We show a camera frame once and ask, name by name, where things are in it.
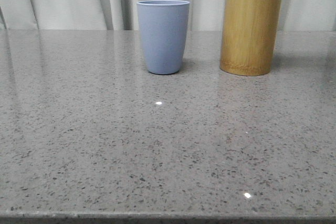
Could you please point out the blue plastic cup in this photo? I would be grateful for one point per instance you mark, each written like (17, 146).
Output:
(163, 29)

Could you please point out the bamboo cylindrical holder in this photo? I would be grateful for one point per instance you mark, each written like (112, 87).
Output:
(249, 34)

